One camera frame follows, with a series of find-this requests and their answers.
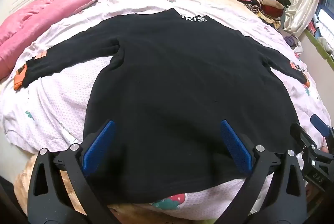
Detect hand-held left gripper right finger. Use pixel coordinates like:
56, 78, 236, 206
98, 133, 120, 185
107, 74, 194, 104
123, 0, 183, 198
220, 120, 310, 224

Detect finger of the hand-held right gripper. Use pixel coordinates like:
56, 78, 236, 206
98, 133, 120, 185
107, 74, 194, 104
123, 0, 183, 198
290, 122, 317, 152
309, 114, 334, 139

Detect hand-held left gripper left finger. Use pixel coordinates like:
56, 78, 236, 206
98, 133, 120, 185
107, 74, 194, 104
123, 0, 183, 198
27, 120, 123, 224

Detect black sweater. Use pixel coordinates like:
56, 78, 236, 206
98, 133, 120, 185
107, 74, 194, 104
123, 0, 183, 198
14, 8, 308, 205

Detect pile of folded clothes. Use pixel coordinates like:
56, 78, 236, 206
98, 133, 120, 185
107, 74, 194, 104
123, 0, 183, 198
224, 0, 291, 29

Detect lilac printed bedsheet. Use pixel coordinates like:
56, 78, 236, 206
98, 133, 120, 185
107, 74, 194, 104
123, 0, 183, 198
0, 0, 324, 214

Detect green ledge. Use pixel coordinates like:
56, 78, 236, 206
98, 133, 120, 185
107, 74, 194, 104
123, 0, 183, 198
304, 29, 334, 70

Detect purple cloth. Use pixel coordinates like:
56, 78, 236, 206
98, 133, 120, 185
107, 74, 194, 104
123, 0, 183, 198
284, 35, 301, 49

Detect window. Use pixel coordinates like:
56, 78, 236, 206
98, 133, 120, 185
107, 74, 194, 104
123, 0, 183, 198
314, 0, 334, 40

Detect pink fleece blanket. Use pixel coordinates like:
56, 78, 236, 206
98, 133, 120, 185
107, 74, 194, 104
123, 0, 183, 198
0, 0, 159, 81

